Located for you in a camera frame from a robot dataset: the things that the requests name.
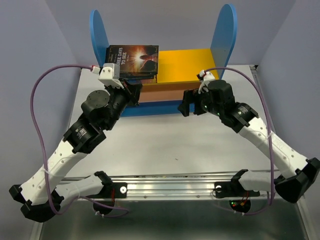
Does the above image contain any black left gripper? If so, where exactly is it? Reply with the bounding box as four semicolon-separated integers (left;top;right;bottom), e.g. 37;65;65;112
104;78;143;131

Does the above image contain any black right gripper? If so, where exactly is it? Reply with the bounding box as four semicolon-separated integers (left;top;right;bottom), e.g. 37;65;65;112
177;87;223;117

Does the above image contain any Edward Tulane orange book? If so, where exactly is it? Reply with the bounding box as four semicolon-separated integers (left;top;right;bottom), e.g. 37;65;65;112
119;73;156;78

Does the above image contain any Three Days to See book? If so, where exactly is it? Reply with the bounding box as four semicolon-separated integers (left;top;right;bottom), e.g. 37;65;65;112
105;45;159;75

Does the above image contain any Animal Farm book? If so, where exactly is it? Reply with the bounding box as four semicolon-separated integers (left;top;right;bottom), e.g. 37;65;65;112
123;75;156;81

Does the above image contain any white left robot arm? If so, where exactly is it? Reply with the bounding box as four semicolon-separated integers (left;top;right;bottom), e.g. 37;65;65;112
9;81;142;223

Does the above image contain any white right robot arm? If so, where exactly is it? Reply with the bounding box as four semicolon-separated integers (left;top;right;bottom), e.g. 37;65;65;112
178;80;320;203

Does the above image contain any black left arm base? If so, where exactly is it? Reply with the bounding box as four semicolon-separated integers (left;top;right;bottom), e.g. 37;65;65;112
83;171;129;218

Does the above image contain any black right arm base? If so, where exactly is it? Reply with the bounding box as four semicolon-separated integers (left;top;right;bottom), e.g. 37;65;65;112
211;169;260;215

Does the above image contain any blue yellow wooden bookshelf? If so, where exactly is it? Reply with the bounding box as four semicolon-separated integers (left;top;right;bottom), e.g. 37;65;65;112
89;3;238;118

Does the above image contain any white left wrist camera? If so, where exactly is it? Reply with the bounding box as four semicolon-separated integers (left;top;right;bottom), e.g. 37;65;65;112
98;63;124;89

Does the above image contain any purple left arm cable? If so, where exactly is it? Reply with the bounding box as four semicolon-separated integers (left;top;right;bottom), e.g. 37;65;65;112
30;64;130;218

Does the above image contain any aluminium mounting rail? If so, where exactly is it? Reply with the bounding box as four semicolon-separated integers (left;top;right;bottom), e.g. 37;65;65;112
41;172;306;201

